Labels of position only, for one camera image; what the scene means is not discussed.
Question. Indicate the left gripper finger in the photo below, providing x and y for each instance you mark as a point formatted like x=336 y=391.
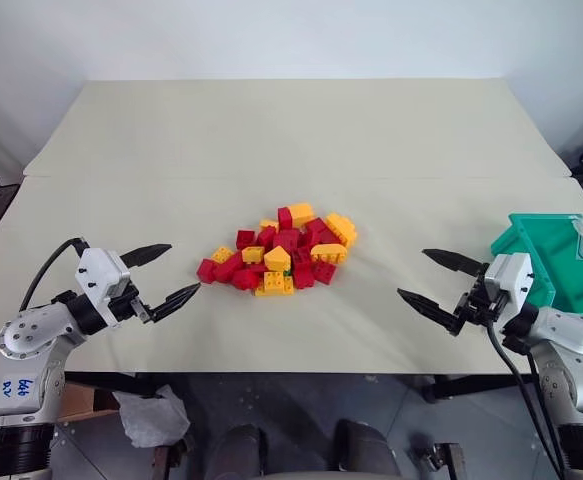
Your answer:
x=146 y=253
x=173 y=301

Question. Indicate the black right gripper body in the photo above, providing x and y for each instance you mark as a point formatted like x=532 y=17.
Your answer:
x=478 y=305

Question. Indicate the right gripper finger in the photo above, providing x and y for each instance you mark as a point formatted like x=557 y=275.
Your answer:
x=433 y=310
x=456 y=261

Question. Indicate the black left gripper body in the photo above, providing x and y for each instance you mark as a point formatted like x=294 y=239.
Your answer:
x=128 y=306

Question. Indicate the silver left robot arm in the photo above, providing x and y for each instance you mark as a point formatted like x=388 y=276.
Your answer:
x=26 y=340

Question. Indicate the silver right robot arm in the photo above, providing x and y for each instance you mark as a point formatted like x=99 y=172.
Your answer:
x=566 y=350

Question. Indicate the green plastic bin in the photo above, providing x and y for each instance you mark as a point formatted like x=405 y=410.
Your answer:
x=551 y=265

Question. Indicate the white plastic bag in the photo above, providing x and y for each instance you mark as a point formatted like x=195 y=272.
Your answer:
x=151 y=415

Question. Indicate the red plastic building brick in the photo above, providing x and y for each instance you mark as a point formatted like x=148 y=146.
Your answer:
x=284 y=218

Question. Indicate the dark rounded shape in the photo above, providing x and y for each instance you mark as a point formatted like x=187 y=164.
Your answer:
x=366 y=450

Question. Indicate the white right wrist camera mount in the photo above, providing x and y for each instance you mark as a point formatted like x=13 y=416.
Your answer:
x=511 y=280

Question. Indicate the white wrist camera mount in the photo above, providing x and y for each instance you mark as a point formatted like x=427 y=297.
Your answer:
x=511 y=280
x=98 y=272

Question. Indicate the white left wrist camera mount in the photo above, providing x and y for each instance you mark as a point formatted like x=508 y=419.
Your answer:
x=98 y=272

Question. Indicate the black table frame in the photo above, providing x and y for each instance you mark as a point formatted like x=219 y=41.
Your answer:
x=451 y=385

